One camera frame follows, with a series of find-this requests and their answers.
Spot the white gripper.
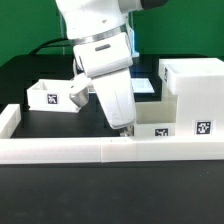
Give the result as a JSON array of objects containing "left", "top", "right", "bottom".
[{"left": 73, "top": 32, "right": 136, "bottom": 137}]

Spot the white drawer cabinet housing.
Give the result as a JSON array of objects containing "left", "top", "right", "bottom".
[{"left": 136, "top": 58, "right": 224, "bottom": 136}]

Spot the white drawer box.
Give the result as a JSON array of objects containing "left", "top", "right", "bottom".
[
  {"left": 134, "top": 123, "right": 175, "bottom": 137},
  {"left": 27, "top": 79, "right": 89, "bottom": 113}
]

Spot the white front drawer box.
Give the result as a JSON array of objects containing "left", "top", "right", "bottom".
[{"left": 134, "top": 123, "right": 175, "bottom": 137}]

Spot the white fiducial marker sheet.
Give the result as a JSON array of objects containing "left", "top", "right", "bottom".
[{"left": 131, "top": 78, "right": 154, "bottom": 93}]

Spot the white U-shaped fence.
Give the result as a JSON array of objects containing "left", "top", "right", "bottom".
[{"left": 0, "top": 104, "right": 224, "bottom": 164}]

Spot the black raised platform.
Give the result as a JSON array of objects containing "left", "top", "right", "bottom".
[{"left": 0, "top": 55, "right": 164, "bottom": 138}]

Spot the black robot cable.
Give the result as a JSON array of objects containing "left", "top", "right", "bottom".
[{"left": 29, "top": 37, "right": 73, "bottom": 56}]

